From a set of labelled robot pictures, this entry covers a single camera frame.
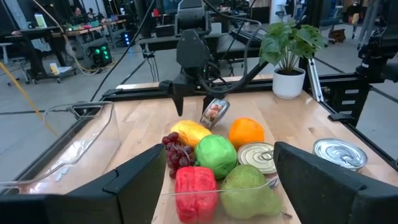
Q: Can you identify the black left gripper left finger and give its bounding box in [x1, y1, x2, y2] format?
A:
[67, 143, 167, 224]

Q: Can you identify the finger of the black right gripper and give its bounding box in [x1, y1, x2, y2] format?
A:
[201, 95, 216, 114]
[172, 92, 186, 118]

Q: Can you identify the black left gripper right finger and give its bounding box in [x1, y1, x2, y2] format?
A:
[273, 141, 366, 224]

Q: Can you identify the Van Camp's tuna can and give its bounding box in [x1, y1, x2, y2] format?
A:
[199, 98, 231, 130]
[312, 138, 369, 172]

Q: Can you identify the yellow mango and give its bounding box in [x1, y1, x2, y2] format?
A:
[170, 119, 213, 149]

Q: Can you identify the dark red grape bunch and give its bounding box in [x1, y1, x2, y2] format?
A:
[161, 131, 197, 180]

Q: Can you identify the orange fruit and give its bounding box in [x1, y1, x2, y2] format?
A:
[228, 117, 266, 151]

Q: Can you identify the blue label tuna can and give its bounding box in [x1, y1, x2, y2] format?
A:
[237, 141, 280, 189]

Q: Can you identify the red bell pepper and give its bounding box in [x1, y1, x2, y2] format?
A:
[174, 166, 220, 224]

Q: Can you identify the green pear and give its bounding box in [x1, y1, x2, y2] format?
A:
[220, 164, 282, 220]

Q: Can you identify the clear plastic bin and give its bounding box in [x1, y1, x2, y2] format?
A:
[0, 101, 123, 195]
[151, 179, 282, 224]

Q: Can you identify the computer tower with blue lights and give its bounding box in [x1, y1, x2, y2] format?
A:
[120, 30, 135, 48]

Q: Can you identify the green plant in white pot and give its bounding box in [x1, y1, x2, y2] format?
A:
[259, 21, 326, 101]

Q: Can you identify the computer tower with green lights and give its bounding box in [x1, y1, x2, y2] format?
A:
[88, 42, 114, 68]

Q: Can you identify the silver metal strut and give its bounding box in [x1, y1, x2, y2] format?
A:
[306, 57, 325, 103]

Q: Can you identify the person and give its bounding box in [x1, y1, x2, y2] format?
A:
[72, 6, 86, 21]

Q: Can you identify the wooden top black desk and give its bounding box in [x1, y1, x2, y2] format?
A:
[4, 18, 128, 82]

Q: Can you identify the black table frame rail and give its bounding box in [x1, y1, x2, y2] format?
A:
[102, 72, 398, 170]

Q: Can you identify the black hanging cable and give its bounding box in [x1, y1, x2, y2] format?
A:
[90, 0, 156, 102]

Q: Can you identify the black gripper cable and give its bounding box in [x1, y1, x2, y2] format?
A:
[198, 0, 265, 98]

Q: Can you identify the yellow hanging cable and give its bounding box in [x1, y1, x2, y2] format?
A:
[0, 60, 58, 138]

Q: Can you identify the black equipment mount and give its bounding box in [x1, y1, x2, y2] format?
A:
[356, 26, 398, 83]

